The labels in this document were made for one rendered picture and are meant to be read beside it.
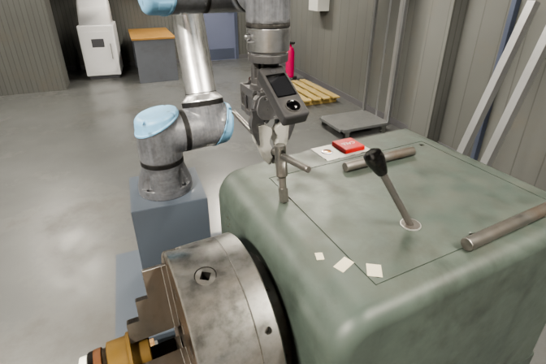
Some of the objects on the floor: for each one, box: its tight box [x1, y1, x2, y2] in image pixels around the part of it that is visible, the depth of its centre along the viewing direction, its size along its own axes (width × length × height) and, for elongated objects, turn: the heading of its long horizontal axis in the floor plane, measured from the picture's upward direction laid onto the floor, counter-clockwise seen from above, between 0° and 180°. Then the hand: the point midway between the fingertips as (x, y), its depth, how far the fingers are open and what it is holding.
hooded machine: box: [76, 0, 124, 80], centre depth 659 cm, size 75×61×134 cm
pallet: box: [291, 79, 340, 106], centre depth 563 cm, size 112×77×10 cm
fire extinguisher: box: [286, 41, 297, 80], centre depth 643 cm, size 27×27×65 cm
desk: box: [128, 28, 179, 84], centre depth 682 cm, size 71×138×74 cm, turn 22°
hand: (273, 159), depth 72 cm, fingers closed
